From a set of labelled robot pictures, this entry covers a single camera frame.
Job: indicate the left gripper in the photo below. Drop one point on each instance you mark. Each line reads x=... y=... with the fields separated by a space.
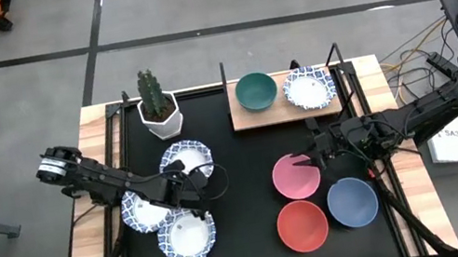
x=188 y=194

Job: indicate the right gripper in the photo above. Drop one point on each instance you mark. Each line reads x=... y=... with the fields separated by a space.
x=331 y=146

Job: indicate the pink plastic bowl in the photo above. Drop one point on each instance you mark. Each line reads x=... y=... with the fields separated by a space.
x=295 y=183

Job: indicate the blue patterned paper bowl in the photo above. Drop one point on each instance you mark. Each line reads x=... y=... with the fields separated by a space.
x=309 y=89
x=193 y=153
x=145 y=214
x=187 y=240

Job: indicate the blue plastic bowl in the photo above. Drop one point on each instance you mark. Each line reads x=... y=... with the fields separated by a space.
x=352 y=202

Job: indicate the coral red plastic bowl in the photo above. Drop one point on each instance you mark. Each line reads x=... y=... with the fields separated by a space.
x=303 y=226

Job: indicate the teal plastic bowl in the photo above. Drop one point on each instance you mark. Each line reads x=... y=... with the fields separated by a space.
x=255 y=90

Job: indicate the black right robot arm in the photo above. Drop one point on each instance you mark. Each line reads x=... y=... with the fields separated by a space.
x=433 y=106

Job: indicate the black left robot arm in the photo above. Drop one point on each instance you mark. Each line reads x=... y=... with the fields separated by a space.
x=101 y=179

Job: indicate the black table mat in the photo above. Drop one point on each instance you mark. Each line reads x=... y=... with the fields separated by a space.
x=239 y=183

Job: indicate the white plant pot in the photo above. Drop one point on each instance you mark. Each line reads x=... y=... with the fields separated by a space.
x=167 y=127

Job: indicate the green cactus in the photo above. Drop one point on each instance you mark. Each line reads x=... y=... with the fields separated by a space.
x=151 y=95

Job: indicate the white labelled sheet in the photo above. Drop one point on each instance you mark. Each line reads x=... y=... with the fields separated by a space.
x=454 y=147

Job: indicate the black power strip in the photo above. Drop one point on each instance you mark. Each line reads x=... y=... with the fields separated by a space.
x=442 y=63

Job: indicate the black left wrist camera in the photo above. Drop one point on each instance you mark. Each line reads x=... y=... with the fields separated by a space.
x=174 y=165

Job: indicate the wooden shelf black frame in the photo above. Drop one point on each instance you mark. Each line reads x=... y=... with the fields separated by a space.
x=283 y=112

